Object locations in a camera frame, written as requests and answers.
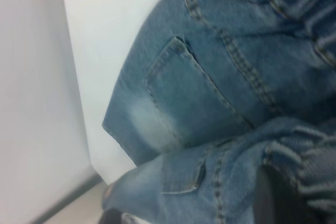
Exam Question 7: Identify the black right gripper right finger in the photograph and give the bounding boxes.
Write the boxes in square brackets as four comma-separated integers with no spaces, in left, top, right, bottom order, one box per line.
[253,165,317,224]

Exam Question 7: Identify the paint-worn right gripper left finger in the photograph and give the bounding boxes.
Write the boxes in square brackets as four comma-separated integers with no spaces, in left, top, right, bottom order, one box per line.
[101,207,139,224]

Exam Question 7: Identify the blue denim shorts basketball print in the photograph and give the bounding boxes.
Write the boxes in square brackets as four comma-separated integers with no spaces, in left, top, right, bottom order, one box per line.
[101,0,336,224]

